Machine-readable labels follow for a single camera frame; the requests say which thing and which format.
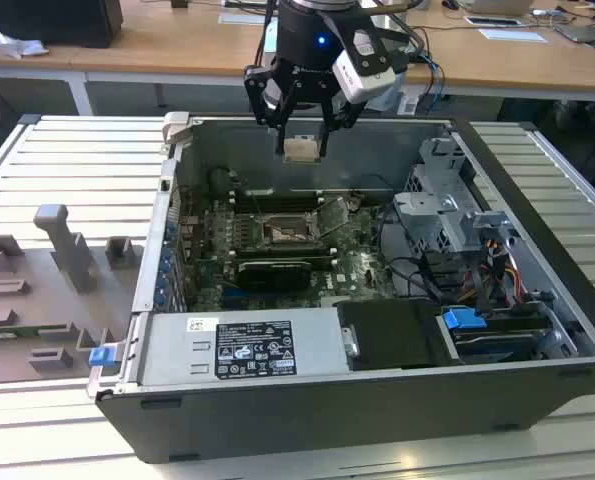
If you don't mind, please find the small square CPU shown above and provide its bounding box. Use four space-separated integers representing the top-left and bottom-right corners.
282 134 323 165

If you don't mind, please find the flat tablet device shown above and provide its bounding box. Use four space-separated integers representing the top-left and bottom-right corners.
463 14 524 28

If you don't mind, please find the small blue plastic latch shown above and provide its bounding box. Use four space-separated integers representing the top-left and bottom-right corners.
88 346 117 368

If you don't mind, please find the white paper sheet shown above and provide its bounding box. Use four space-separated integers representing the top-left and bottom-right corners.
477 27 549 45

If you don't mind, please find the green RAM stick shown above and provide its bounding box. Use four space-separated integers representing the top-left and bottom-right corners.
0 324 72 339

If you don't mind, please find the blue hanging cable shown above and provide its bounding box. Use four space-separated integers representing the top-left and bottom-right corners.
415 47 447 117

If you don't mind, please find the black bracket wrist camera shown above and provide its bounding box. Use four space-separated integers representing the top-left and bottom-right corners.
351 27 411 76

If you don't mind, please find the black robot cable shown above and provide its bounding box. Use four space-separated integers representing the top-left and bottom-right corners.
254 0 281 69

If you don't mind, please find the CPU socket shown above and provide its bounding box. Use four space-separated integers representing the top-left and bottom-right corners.
258 211 324 250

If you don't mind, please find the crumpled white paper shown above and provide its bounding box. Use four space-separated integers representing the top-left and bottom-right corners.
0 26 49 60

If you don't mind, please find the dark grey laptop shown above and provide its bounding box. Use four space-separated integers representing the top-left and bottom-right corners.
551 21 595 45

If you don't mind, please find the black power supply label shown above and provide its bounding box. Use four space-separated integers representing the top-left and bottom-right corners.
215 320 295 380

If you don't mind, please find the silver metal drive cage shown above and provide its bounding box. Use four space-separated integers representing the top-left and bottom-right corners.
390 136 521 255

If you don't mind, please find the coloured power wire bundle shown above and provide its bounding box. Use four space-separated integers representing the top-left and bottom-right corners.
465 238 526 307

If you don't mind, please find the grey parts rack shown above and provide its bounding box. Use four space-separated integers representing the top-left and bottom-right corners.
0 202 147 387

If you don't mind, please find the black box on desk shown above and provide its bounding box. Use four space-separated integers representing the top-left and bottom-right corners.
0 0 125 50

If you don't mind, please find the long wooden desk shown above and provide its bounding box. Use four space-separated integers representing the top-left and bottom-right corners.
0 0 595 117

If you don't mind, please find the grey case latch handle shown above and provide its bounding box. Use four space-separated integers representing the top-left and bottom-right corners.
160 110 194 147

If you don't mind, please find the green motherboard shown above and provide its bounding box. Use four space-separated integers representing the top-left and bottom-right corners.
185 192 404 311

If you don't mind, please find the black graphics card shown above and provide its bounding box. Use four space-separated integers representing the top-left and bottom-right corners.
235 259 313 293

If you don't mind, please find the black open PC case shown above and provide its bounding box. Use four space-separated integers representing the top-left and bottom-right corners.
87 110 595 464

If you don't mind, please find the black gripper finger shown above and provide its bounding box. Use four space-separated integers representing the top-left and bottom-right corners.
317 95 364 158
243 63 299 157

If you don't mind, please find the black disk drive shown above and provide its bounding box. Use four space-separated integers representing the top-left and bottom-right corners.
446 312 551 365

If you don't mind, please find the black plastic air shroud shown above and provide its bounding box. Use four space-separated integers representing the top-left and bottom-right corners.
335 298 459 372

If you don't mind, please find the black RAM slot bank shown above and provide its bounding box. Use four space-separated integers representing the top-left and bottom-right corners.
230 189 327 214
230 243 340 267

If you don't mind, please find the silver power supply unit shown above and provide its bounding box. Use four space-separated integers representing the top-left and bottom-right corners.
137 306 354 387

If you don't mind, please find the white wrist camera black face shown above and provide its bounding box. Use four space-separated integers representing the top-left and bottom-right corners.
331 47 396 107

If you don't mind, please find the black data cable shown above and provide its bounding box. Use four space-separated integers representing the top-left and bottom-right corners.
375 203 451 307

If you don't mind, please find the blue disk carrier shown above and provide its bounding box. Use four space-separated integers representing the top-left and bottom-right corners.
440 306 489 332

